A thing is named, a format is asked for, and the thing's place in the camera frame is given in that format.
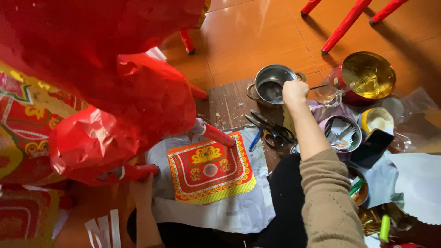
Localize person's left hand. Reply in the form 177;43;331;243
129;173;155;208

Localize person's right hand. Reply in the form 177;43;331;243
282;79;310;108

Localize thin dark-handled brush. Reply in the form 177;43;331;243
269;83;329;102

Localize large red paper figure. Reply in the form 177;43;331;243
0;0;237;189

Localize clear glass mug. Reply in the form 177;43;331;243
313;67;355;109

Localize lavender cloth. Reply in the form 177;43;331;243
308;99;359;125

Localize stack of red patterned paper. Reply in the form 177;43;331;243
167;130;257;206

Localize white paper cutouts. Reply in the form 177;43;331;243
325;118;357;151

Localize blue pen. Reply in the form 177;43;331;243
248;124;265;152

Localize white paper strips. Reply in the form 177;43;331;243
84;209;122;248

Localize brown wooden board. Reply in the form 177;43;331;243
194;77;331;173

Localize round red and gold tin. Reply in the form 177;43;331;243
339;51;397;107

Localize red stool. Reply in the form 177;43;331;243
300;0;409;55

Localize round metal bowl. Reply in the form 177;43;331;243
318;115;363;154

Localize yellow tape roll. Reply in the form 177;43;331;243
360;107;395;135

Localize black phone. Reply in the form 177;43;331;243
349;128;395;169

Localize red stool leg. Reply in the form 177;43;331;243
179;29;196;56

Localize green glue stick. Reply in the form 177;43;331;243
349;177;365;197

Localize clear plastic bag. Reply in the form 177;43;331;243
378;86;441;154

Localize red patterned paper sheet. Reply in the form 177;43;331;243
0;187;71;248

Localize small brown bowl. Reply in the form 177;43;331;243
346;165;371;207

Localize pale blue paper sheet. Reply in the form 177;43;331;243
345;152;401;209

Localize gold foil scraps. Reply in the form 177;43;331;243
358;203;415;239

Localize white scalloped paper sheet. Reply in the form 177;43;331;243
387;152;441;226

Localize yellow-green utility knife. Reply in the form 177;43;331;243
379;214;391;244

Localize steel pot with handles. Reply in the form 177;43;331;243
246;64;307;108

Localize scissors with black handles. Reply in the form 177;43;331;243
250;109;296;143

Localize scissors with brown handles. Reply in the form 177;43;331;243
244;114;286;149

